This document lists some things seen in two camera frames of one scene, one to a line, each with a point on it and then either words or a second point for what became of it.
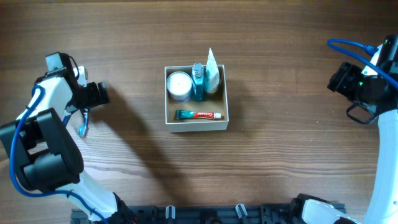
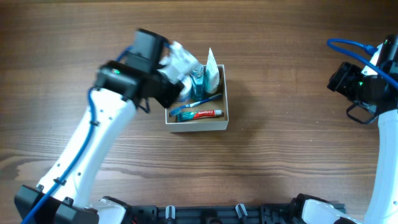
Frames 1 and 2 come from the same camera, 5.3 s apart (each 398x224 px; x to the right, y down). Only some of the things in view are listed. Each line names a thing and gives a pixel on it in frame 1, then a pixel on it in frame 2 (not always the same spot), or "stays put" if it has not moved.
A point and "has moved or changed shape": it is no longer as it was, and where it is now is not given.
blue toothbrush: [82, 129] has moved or changed shape
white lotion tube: [212, 77] stays put
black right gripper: [337, 82] stays put
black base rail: [206, 214] stays put
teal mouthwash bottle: [198, 84] stays put
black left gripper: [83, 112] -> [171, 93]
